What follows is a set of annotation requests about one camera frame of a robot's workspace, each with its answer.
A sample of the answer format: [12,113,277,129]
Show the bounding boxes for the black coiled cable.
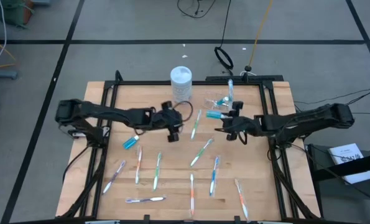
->
[214,0,234,75]

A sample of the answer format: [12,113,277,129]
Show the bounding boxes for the green bag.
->
[0,0,35,29]

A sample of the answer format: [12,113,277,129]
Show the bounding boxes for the black mounting bar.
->
[205,75,284,83]

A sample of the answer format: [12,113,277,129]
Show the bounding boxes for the white booklet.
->
[327,142,370,185]

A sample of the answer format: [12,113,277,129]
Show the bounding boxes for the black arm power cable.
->
[293,85,370,116]

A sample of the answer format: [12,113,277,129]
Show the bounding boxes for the clear acrylic organizer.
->
[203,92,236,113]

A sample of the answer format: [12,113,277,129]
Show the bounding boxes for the black aluminium table frame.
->
[55,70,322,224]

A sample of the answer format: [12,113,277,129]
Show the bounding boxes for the orange toothbrush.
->
[234,178,251,222]
[188,173,196,218]
[134,145,143,185]

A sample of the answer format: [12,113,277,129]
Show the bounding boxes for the blue toothbrush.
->
[209,156,221,197]
[227,78,234,110]

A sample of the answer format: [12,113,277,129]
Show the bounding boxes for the grey connector bracket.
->
[67,127,90,139]

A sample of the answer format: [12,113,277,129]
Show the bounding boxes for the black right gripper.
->
[215,101,265,142]

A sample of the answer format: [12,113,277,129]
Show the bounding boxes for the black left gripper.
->
[147,100,185,143]

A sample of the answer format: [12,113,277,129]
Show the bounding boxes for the black side cart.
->
[305,142,370,224]

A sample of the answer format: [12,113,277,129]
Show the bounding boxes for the black looped floor cable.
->
[176,0,218,19]

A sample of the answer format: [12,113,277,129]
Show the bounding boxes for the blue-grey base foot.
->
[0,68,19,80]

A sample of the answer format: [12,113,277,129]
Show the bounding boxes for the black round knob stand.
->
[240,65,257,77]

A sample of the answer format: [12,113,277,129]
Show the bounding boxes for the white wipes canister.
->
[170,65,193,105]

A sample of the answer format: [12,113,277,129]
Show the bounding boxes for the purple toothbrush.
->
[125,195,167,204]
[102,160,127,195]

